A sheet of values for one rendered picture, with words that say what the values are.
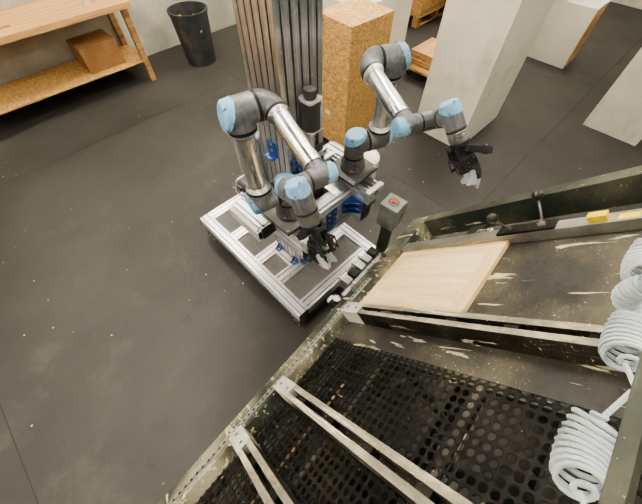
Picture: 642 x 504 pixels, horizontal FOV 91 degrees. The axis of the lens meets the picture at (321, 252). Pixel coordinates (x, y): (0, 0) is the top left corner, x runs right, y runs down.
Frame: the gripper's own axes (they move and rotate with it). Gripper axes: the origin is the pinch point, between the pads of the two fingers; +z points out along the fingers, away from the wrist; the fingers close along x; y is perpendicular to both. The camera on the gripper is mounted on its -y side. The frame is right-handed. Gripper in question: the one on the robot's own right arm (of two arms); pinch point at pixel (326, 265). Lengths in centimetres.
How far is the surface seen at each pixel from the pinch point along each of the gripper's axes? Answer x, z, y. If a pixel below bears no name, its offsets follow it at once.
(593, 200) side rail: 83, 12, 55
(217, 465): -72, 44, -5
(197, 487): -80, 44, -5
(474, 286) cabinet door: 31, 19, 38
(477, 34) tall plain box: 272, -19, -86
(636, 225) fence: 60, 4, 71
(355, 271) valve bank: 33, 45, -33
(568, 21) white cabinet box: 540, 34, -104
